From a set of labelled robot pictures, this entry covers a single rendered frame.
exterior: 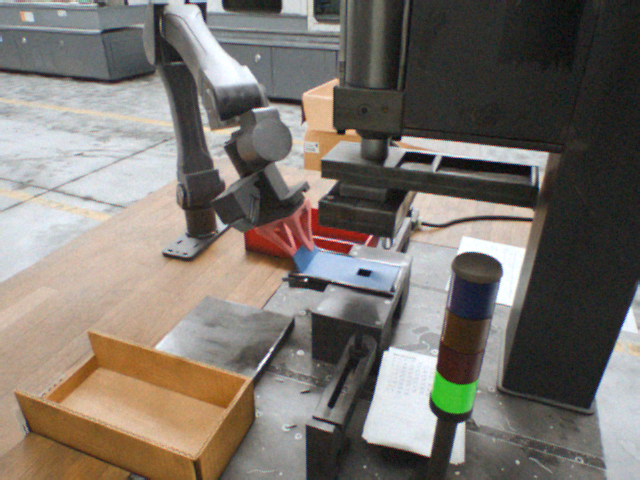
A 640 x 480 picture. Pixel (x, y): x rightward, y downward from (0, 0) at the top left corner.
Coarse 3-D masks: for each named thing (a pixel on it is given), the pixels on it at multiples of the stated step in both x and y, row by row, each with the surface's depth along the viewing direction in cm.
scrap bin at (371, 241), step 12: (300, 216) 103; (312, 216) 102; (276, 228) 104; (312, 228) 103; (324, 228) 102; (252, 240) 95; (264, 240) 94; (324, 240) 89; (336, 240) 88; (360, 240) 100; (372, 240) 91; (264, 252) 96; (276, 252) 95; (348, 252) 88
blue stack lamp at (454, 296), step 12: (456, 276) 37; (456, 288) 37; (468, 288) 37; (480, 288) 36; (492, 288) 36; (456, 300) 38; (468, 300) 37; (480, 300) 37; (492, 300) 37; (456, 312) 38; (468, 312) 37; (480, 312) 37; (492, 312) 38
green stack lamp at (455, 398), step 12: (432, 384) 44; (444, 384) 42; (456, 384) 41; (468, 384) 41; (432, 396) 44; (444, 396) 42; (456, 396) 42; (468, 396) 42; (444, 408) 43; (456, 408) 42; (468, 408) 43
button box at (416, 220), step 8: (416, 216) 104; (480, 216) 109; (488, 216) 109; (496, 216) 109; (504, 216) 109; (512, 216) 109; (416, 224) 104; (424, 224) 104; (432, 224) 104; (440, 224) 105; (448, 224) 106
